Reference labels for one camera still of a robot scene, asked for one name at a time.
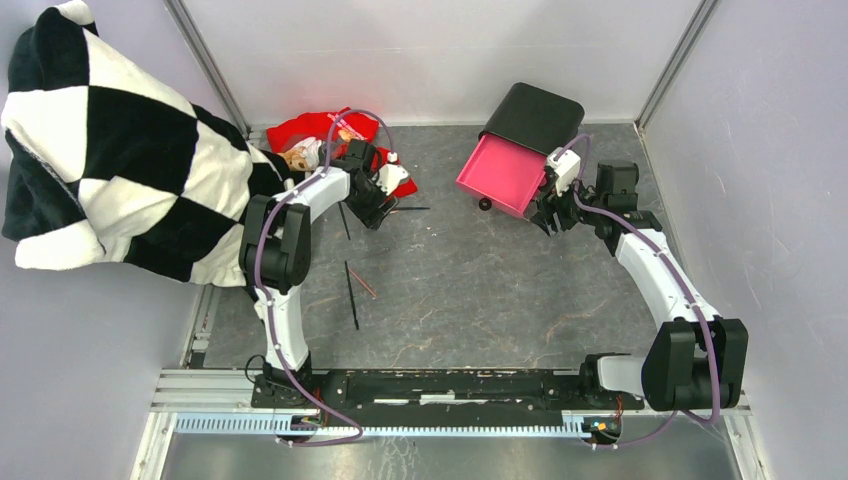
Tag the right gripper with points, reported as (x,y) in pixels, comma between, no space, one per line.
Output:
(546,207)

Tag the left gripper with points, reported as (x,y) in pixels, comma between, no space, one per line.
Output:
(372,217)

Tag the rose pencil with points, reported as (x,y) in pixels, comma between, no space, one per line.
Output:
(363,283)

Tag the black pink drawer organizer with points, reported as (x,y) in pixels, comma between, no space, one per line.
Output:
(506,168)

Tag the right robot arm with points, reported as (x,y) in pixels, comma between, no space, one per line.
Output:
(697,358)

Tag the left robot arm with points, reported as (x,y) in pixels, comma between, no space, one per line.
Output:
(276,248)

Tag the small plush doll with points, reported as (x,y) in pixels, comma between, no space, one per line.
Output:
(305,155)

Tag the red cloth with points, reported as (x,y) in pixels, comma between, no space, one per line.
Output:
(342,126)

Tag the black thin brush stick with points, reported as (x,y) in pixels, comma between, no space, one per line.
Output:
(351,295)

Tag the black white checkered blanket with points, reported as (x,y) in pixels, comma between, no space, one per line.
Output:
(110,165)

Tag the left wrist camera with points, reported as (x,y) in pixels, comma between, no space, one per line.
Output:
(392,178)

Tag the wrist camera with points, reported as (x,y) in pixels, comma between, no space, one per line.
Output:
(392,178)
(562,167)

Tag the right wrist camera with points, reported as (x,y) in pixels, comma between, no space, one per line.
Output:
(562,167)

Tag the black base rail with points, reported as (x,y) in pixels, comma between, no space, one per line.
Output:
(437,400)

